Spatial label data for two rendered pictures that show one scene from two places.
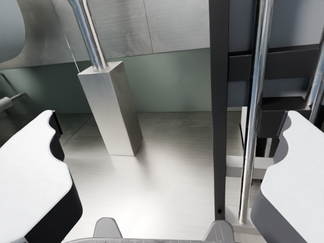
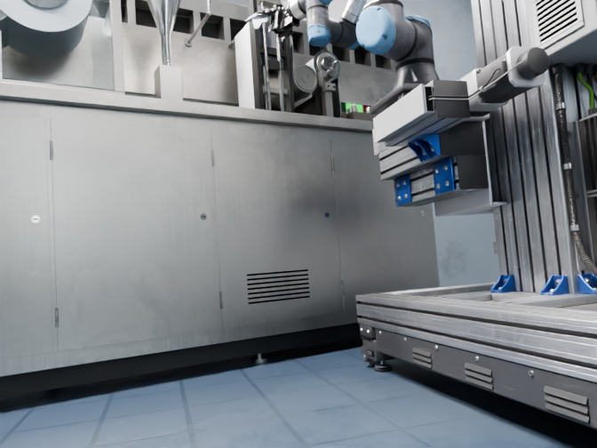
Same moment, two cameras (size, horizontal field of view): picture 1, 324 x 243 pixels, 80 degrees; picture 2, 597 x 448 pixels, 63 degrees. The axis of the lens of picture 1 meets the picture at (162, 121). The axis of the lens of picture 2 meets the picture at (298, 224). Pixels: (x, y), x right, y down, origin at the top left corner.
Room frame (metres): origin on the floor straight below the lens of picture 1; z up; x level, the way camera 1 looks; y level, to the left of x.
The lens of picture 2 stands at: (-1.11, 1.31, 0.34)
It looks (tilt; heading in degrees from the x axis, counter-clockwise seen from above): 5 degrees up; 310
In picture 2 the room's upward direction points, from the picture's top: 4 degrees counter-clockwise
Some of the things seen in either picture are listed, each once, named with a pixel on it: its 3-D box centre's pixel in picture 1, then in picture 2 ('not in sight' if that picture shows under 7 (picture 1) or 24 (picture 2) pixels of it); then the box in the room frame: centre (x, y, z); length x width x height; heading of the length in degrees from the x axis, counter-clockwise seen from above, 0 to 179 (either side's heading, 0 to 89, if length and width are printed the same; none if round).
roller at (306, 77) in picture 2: not in sight; (292, 87); (0.34, -0.44, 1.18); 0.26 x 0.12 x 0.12; 160
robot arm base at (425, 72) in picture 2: not in sight; (416, 81); (-0.46, -0.06, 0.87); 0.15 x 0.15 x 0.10
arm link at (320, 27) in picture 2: not in sight; (322, 28); (-0.19, 0.02, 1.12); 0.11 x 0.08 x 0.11; 82
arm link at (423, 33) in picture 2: not in sight; (411, 44); (-0.46, -0.05, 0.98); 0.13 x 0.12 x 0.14; 82
